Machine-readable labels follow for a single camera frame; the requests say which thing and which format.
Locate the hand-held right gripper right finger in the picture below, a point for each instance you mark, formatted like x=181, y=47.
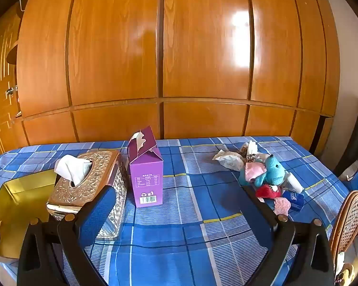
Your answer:
x=261, y=217

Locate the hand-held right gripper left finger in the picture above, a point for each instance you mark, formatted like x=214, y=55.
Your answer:
x=95, y=214

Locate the red plush toy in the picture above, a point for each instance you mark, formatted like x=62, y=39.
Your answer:
x=267, y=191

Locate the blue tissue packet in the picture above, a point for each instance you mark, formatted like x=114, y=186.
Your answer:
x=294, y=199

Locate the pink cloth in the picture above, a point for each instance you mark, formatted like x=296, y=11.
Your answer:
x=252, y=169

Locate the blue plush toy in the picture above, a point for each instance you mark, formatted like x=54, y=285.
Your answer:
x=271, y=169

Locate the white wet wipe packet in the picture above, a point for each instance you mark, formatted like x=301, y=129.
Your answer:
x=228, y=159

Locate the pink flower pad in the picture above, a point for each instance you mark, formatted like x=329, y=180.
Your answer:
x=282, y=205

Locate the ornate metallic tissue box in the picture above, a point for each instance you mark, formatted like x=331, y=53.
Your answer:
x=77, y=193

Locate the white roll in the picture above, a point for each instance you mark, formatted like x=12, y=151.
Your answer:
x=295, y=183

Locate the purple carton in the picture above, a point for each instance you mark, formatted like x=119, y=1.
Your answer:
x=146, y=181

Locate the blue plaid tablecloth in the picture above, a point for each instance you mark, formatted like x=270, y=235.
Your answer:
x=197, y=214

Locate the crumpled white tissue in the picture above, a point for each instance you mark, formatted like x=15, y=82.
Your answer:
x=252, y=147

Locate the rattan chair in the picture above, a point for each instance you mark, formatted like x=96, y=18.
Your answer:
x=346, y=223

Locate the wooden door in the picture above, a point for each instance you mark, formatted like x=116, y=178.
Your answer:
x=0, y=116

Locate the wooden wardrobe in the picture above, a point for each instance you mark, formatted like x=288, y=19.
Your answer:
x=197, y=50

